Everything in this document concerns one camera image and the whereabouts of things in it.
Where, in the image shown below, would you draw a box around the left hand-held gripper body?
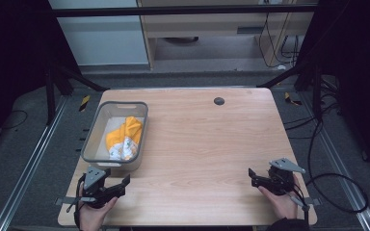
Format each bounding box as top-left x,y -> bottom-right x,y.
76,165 -> 125,210

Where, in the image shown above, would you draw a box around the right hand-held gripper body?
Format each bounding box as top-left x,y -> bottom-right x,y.
262,157 -> 306,196

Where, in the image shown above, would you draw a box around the yellow and white cloth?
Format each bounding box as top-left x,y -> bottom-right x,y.
105,115 -> 144,162

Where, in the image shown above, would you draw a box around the grey plastic basket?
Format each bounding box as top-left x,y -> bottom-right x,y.
80,100 -> 149,172

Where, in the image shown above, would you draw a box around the person's right hand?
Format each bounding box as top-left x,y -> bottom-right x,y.
257,174 -> 304,221

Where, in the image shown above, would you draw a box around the person's left hand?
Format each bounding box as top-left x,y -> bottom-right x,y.
78,186 -> 119,231

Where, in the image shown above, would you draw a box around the yellow black striped tape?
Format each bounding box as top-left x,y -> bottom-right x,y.
78,94 -> 92,113
284,91 -> 303,107

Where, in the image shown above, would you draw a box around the black metal stand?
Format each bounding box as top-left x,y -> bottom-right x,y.
43,61 -> 110,127
256,61 -> 343,124

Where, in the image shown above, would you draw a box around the white cabinet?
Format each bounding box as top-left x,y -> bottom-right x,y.
47,0 -> 150,66

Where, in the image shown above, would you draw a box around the light wooden shelf unit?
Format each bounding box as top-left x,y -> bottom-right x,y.
136,0 -> 316,70

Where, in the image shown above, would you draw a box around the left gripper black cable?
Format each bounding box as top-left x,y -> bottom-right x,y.
66,173 -> 88,229

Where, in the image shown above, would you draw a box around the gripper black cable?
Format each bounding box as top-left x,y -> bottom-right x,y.
283,184 -> 310,225
66,173 -> 88,229

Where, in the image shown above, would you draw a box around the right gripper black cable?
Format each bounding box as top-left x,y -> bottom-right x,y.
283,184 -> 310,225

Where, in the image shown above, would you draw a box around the grey metal table bracket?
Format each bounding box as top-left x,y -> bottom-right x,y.
302,196 -> 322,207

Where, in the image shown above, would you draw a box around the long looped black cable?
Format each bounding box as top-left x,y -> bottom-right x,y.
304,118 -> 370,215

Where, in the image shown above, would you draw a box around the aluminium floor rail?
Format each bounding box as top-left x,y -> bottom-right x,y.
0,95 -> 69,231
298,90 -> 370,231

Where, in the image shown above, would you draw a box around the thin black floor cable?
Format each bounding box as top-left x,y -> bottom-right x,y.
0,109 -> 29,136

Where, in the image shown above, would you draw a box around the hanging black cables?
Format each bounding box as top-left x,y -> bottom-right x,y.
257,13 -> 301,69

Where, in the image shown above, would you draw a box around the black horizontal frame bar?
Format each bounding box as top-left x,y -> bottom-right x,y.
51,4 -> 318,18

